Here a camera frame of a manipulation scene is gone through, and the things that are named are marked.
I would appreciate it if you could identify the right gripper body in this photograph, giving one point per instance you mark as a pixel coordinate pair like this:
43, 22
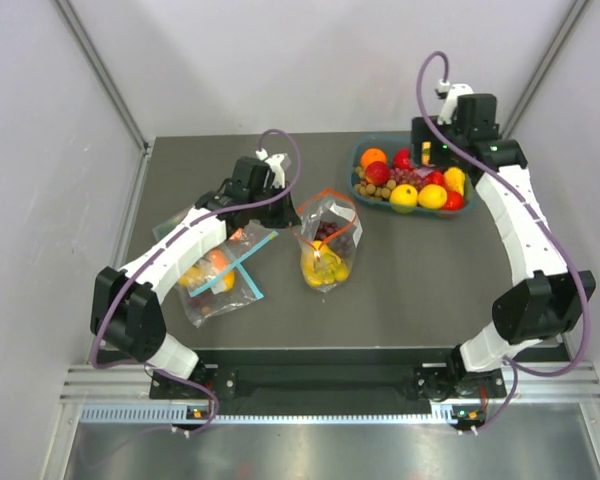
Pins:
442, 154

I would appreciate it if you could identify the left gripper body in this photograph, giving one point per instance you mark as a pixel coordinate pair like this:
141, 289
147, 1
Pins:
273, 214

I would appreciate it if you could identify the red zip bag with fruit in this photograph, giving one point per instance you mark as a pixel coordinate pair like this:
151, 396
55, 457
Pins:
328, 236

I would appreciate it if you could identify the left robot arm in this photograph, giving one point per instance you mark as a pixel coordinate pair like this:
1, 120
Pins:
126, 307

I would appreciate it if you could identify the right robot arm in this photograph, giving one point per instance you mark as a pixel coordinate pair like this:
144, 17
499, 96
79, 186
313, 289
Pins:
549, 295

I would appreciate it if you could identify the fake red pepper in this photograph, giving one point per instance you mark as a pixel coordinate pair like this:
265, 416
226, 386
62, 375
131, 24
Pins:
436, 178

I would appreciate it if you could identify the fake red apple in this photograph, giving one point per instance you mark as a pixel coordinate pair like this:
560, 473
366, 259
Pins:
402, 159

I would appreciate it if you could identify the fake grape bunch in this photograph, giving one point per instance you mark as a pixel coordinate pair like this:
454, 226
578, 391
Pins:
407, 177

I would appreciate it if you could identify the upper blue zip bag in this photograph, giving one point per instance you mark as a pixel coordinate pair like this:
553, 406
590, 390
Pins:
238, 247

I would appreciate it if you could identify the blue zip bag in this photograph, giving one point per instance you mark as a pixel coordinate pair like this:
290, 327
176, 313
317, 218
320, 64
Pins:
238, 247
234, 291

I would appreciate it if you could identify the fake yellow lemon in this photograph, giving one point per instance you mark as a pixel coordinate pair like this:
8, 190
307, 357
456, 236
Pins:
404, 198

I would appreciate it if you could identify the fake red peach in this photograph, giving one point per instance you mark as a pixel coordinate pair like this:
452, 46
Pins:
377, 173

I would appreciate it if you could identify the fake red tomato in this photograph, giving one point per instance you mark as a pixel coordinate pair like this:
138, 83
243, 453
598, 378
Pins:
454, 201

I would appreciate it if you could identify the fake orange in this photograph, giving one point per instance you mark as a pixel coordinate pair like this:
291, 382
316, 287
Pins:
372, 155

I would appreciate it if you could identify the fake longan cluster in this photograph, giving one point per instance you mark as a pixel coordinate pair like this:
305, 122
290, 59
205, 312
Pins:
369, 190

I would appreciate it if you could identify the lower blue zip bag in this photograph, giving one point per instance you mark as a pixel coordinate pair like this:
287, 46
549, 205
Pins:
234, 291

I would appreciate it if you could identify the teal plastic fruit basket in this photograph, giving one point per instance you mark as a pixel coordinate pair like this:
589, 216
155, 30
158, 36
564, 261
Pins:
390, 144

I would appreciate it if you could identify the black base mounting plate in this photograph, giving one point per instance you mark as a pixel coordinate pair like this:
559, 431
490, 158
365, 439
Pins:
433, 374

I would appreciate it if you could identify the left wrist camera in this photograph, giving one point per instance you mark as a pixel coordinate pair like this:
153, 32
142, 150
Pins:
278, 163

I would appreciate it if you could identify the grey slotted cable duct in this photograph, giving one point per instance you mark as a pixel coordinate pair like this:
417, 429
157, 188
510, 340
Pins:
187, 413

